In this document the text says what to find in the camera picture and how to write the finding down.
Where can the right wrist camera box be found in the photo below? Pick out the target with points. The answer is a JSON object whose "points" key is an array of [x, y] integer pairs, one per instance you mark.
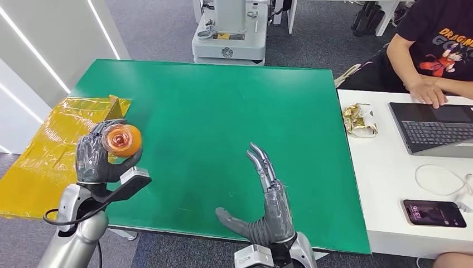
{"points": [[253, 257]]}

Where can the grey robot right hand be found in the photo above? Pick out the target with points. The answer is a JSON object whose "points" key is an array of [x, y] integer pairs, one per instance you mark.
{"points": [[277, 218]]}

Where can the person's knee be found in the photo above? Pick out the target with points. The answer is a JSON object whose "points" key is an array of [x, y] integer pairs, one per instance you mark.
{"points": [[454, 260]]}

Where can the white charger plug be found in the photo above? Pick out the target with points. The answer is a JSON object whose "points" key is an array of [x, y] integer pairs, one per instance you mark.
{"points": [[466, 204]]}

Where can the white desk leg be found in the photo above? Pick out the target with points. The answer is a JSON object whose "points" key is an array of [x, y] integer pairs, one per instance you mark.
{"points": [[292, 14], [386, 16]]}

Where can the person's right forearm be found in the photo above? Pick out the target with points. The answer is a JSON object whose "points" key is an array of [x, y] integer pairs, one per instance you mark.
{"points": [[401, 63]]}

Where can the orange labelled plastic bottle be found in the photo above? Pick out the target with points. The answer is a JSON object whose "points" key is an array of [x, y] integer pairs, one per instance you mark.
{"points": [[123, 142]]}

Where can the dark grey laptop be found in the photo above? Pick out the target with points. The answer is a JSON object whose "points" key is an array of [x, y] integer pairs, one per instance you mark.
{"points": [[432, 129]]}

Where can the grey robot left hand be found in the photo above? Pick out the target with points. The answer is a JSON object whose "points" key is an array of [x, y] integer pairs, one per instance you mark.
{"points": [[90, 159]]}

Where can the yellow tape-wrapped cardboard box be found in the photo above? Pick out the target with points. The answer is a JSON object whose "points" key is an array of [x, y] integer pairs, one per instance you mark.
{"points": [[48, 166]]}

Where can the person's right hand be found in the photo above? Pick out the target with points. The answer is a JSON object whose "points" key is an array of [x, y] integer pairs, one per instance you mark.
{"points": [[426, 92]]}

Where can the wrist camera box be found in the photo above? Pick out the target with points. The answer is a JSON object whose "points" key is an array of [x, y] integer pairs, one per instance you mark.
{"points": [[253, 257], [133, 179]]}

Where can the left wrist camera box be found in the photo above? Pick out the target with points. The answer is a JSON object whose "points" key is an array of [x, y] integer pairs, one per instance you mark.
{"points": [[133, 179]]}

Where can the black smartphone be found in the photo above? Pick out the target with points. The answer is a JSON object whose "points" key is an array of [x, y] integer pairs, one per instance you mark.
{"points": [[434, 214]]}

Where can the person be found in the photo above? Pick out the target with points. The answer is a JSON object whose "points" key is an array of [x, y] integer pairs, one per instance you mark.
{"points": [[436, 37]]}

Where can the grey robot base unit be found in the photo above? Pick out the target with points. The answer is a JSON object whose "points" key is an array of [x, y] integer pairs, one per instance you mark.
{"points": [[236, 44]]}

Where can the person's left forearm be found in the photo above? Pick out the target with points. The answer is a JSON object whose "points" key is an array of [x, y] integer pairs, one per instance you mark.
{"points": [[458, 87]]}

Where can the gold snack wrapper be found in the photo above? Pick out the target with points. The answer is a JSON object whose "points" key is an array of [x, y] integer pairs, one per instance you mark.
{"points": [[358, 120]]}

